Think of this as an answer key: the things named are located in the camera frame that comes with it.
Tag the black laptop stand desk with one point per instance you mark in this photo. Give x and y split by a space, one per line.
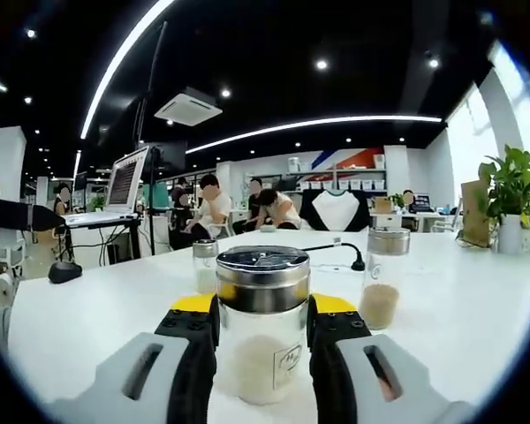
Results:
130 238

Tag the round ceiling spotlights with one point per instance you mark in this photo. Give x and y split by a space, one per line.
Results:
321 64

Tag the dark hanging monitor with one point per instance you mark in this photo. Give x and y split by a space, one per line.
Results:
172 154

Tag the tall seasoning bottle brown contents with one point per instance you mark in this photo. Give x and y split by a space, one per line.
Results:
380 300

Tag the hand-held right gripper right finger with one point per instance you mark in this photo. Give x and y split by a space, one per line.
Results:
331 375

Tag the ceiling air conditioner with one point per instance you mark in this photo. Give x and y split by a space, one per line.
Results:
187 105

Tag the black and white shirt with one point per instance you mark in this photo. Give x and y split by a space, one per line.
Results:
335 212

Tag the long ceiling light strip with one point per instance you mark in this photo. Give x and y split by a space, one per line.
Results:
380 118
103 88

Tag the black tripod stand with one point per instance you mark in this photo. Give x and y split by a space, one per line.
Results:
152 212

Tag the brown cardboard box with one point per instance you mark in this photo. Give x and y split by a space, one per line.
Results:
383 205

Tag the teal board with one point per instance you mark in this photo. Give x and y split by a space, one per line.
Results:
156 196

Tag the computer monitor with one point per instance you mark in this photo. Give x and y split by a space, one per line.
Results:
422 199

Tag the small seasoning bottle cream contents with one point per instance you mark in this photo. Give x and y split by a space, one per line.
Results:
203 269

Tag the metal storage shelf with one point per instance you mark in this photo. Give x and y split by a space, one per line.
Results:
335 174

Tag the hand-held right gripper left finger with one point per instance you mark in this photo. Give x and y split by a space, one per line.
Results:
190 375

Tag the large bright window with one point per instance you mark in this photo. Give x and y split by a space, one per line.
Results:
472 146
523 110

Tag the tall seasoning bottle white grains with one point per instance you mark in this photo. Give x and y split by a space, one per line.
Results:
256 353

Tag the open silver laptop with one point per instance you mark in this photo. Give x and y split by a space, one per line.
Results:
123 185

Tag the row of white storage bins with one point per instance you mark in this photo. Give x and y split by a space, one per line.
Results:
358 182

